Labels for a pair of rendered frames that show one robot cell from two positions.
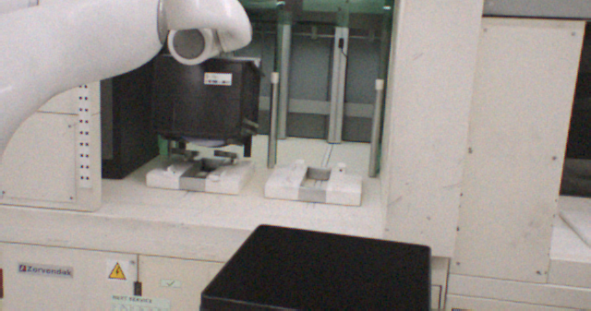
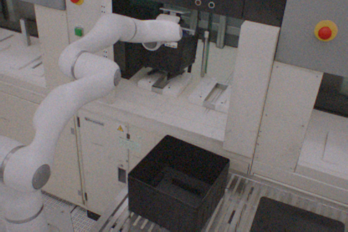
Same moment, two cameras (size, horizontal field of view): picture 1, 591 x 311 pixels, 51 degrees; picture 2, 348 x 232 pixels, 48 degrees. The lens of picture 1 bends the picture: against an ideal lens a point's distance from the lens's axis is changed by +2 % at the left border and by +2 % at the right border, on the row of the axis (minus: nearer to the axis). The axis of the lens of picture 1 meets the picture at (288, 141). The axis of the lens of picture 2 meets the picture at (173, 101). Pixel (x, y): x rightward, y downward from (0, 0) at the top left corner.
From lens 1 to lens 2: 73 cm
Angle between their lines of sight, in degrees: 26
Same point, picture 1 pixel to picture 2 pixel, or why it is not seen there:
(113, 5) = (96, 80)
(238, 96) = (179, 54)
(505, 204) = (279, 139)
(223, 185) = (170, 93)
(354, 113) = not seen: hidden behind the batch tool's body
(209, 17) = (155, 38)
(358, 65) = not seen: hidden behind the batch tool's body
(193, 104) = (159, 54)
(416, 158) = (238, 117)
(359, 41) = not seen: hidden behind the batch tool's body
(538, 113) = (297, 106)
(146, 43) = (109, 89)
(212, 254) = (156, 130)
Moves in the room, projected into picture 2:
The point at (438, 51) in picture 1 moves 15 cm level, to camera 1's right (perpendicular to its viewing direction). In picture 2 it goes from (250, 76) to (293, 84)
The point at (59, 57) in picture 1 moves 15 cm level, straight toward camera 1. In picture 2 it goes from (76, 104) to (68, 134)
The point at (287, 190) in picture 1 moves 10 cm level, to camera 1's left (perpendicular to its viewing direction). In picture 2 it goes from (197, 101) to (177, 97)
